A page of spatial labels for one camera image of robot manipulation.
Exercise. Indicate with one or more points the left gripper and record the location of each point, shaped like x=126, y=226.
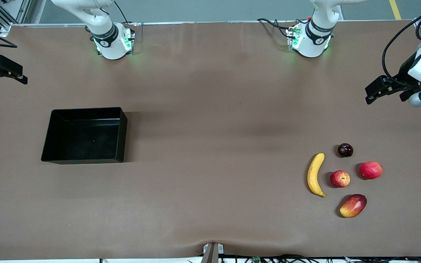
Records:
x=406, y=71

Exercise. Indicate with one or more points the red yellow striped apple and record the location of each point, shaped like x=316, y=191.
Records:
x=340, y=179

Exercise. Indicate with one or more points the black plastic box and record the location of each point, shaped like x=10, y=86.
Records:
x=86, y=138

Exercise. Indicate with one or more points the yellow banana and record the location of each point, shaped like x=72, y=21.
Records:
x=313, y=175

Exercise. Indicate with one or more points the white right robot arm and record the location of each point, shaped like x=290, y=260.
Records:
x=112, y=47

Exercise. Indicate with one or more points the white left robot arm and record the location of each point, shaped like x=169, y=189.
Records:
x=313, y=40

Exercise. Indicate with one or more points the dark purple plum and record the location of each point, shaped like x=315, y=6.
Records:
x=345, y=150

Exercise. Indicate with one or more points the red yellow mango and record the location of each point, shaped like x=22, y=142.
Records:
x=353, y=206

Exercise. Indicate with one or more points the large table cover mat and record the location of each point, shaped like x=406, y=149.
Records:
x=196, y=91

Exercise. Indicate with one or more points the small green circuit board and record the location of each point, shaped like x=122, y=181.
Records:
x=256, y=259

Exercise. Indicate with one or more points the aluminium frame post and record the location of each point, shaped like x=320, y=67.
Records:
x=22, y=9

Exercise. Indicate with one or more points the table edge clamp bracket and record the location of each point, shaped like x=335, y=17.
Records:
x=212, y=254

